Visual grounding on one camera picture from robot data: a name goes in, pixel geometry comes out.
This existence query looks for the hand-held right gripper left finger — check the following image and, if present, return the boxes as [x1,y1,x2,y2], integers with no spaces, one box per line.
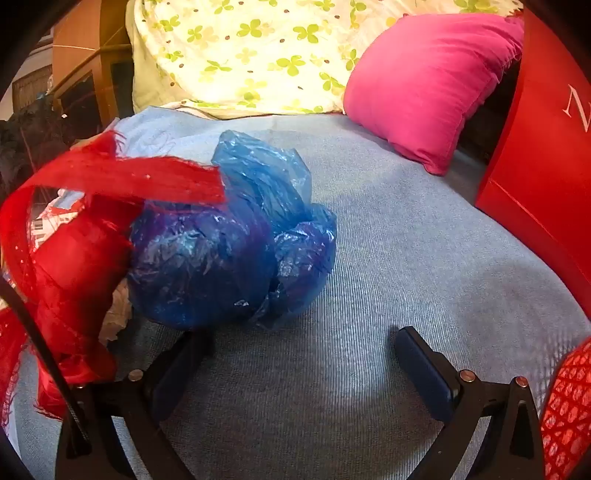
[55,329,218,480]

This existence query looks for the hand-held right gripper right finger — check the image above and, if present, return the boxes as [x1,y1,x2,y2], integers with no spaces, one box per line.
[394,325,546,480]

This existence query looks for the blue plastic bag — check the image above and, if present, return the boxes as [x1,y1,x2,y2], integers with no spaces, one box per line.
[127,130,338,330]

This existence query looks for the red woven mesh strip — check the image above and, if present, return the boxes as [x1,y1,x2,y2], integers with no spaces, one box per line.
[0,130,227,421]

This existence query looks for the red plastic mesh basket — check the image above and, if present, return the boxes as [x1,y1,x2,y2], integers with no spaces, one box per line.
[538,337,591,480]

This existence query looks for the light blue blanket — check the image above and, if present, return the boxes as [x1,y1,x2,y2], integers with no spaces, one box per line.
[9,106,587,480]

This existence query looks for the white printed paper packet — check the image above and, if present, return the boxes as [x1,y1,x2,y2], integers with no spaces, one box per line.
[31,191,85,250]

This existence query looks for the red paper bag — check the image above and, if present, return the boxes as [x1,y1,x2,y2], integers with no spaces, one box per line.
[475,9,591,319]

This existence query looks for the pink pillow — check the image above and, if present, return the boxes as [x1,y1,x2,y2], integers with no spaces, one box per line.
[343,13,525,176]

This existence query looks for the black cloth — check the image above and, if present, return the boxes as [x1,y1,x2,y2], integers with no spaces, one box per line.
[0,99,93,204]

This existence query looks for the dark wooden cabinet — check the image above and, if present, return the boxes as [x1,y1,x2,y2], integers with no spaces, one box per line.
[54,46,136,139]

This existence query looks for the wooden lattice door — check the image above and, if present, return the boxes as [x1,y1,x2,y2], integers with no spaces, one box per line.
[11,65,54,112]

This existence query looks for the clover print quilt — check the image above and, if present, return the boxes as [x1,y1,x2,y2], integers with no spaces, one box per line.
[126,0,525,121]

